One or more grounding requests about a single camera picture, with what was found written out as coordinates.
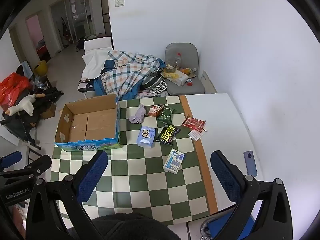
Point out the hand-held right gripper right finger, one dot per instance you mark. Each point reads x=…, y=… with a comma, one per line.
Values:
x=225, y=177

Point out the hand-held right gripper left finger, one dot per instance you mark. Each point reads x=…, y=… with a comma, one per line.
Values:
x=92, y=175

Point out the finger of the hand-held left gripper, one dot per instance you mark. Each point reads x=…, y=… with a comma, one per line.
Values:
x=10, y=158
x=37, y=166

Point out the white city print tissue pack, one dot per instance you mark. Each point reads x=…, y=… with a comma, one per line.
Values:
x=173, y=161

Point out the light blue tissue pack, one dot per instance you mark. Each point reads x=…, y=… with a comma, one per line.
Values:
x=146, y=136

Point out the black wipes packet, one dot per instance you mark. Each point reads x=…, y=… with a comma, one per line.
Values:
x=167, y=134

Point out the purple snack packet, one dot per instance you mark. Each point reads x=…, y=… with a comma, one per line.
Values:
x=138, y=116

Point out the green snack packet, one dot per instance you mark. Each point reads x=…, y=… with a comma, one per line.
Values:
x=166, y=115

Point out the orange snack packet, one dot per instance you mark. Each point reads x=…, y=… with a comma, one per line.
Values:
x=153, y=110

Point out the grey-blue smartphone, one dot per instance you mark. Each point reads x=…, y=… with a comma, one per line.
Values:
x=250, y=163

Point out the pile of black bags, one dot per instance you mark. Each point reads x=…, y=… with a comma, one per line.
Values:
x=17, y=127

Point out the white card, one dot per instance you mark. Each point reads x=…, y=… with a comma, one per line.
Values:
x=196, y=135

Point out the small brown cardboard box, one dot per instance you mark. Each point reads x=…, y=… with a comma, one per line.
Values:
x=48, y=111

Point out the white goose plush toy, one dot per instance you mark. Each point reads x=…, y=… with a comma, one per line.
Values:
x=26, y=103

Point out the green checkered tablecloth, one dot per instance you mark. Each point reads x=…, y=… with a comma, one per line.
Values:
x=150, y=187

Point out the red snack packet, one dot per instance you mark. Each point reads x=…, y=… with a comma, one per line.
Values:
x=193, y=123

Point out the dark fleece clothing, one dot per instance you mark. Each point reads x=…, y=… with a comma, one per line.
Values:
x=130, y=226

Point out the red plastic bag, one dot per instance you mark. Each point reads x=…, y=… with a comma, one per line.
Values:
x=12, y=87

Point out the light blue cloth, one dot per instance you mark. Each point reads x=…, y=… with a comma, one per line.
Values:
x=27, y=68

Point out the yellow bucket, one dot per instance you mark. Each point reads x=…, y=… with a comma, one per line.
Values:
x=41, y=68

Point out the pink cloth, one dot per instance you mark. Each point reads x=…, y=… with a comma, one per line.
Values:
x=147, y=95

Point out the grey cushioned chair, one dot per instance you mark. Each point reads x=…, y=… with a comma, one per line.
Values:
x=181, y=89

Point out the plaid blanket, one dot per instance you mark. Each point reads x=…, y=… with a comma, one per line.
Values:
x=125, y=80

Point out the small red white box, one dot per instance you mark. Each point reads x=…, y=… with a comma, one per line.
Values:
x=190, y=82

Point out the black white patterned cloth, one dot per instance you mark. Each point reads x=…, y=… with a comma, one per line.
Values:
x=158, y=88

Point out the yellow plastic bag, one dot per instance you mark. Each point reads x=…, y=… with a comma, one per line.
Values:
x=175, y=78

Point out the grey striped cloth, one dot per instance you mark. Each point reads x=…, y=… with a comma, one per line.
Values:
x=152, y=80

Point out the brown tape roll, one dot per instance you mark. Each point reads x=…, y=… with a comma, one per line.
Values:
x=170, y=69

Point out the clear plastic bottle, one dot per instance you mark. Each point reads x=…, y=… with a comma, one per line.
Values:
x=178, y=61

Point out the white chair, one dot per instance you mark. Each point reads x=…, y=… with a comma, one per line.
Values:
x=97, y=43

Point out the glass sliding door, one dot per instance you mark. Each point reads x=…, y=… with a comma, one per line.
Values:
x=80, y=17

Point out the black folding bed frame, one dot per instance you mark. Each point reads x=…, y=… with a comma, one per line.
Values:
x=85, y=87

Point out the white light switch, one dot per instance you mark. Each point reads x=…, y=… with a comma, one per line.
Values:
x=119, y=2

